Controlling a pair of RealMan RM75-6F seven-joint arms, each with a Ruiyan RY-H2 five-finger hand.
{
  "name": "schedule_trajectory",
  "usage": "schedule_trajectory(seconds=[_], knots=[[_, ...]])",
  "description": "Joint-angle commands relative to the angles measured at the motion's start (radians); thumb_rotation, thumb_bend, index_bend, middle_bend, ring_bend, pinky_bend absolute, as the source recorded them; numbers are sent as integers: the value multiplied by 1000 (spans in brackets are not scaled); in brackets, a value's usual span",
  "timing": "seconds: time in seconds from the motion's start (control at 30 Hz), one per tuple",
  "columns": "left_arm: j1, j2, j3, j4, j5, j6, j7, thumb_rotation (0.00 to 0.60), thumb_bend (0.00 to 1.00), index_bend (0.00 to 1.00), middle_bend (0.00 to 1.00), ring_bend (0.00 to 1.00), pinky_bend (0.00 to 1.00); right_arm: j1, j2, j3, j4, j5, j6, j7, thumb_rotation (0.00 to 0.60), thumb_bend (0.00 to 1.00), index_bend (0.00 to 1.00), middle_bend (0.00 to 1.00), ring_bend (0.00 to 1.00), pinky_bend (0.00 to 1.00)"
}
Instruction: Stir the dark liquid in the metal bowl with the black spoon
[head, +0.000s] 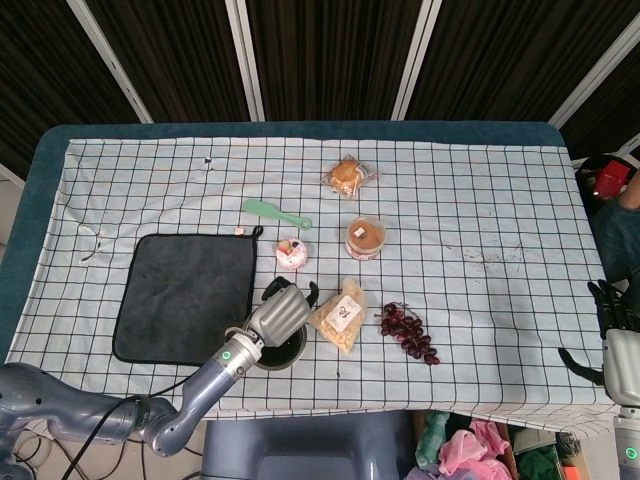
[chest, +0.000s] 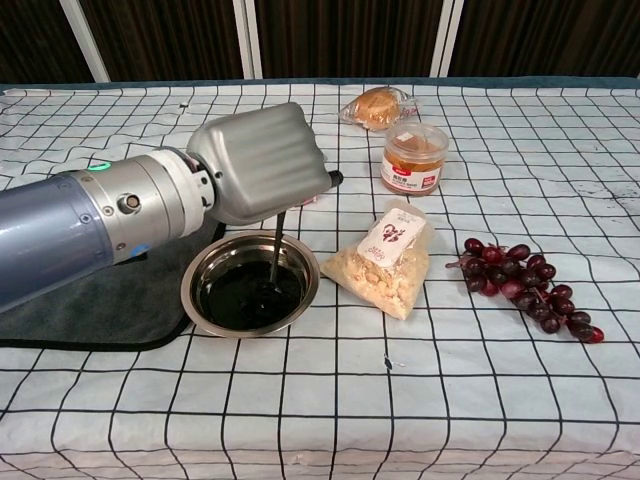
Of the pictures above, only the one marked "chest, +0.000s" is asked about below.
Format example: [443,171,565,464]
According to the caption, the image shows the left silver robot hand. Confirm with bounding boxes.
[186,102,344,226]

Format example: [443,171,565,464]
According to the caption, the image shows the steel bowl with dark liquid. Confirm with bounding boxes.
[180,230,322,340]

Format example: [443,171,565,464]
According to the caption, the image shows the dark grey cloth mat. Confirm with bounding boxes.
[0,219,229,354]

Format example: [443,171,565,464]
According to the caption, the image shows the wrapped round bread bun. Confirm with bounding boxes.
[339,86,423,132]

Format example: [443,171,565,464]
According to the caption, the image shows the clear jar with orange label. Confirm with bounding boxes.
[380,121,448,198]

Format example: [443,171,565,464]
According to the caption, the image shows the bag of beige snack pieces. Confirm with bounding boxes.
[319,198,436,319]

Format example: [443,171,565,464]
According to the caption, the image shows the checkered white tablecloth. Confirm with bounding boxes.
[0,75,640,480]

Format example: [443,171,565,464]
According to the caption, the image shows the dark red grape bunch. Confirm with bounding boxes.
[446,237,606,344]

